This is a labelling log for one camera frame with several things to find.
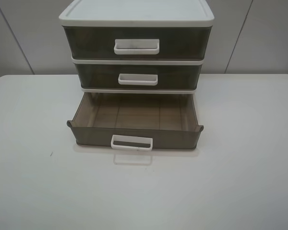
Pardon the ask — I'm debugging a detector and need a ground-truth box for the brown bottom drawer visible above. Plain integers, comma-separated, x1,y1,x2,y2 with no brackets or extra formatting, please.
67,92,204,150

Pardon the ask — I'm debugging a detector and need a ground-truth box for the brown drawer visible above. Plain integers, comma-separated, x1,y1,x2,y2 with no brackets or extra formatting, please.
75,64,202,90
64,27,211,60
67,92,204,150

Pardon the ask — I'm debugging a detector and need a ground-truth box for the white drawer cabinet frame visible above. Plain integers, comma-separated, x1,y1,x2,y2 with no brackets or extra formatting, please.
59,0,214,94

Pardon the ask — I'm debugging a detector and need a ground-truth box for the brown middle drawer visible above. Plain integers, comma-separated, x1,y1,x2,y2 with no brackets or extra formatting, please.
75,64,202,90

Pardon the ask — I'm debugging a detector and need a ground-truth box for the brown top drawer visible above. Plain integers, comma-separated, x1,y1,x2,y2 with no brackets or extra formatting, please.
64,27,211,60

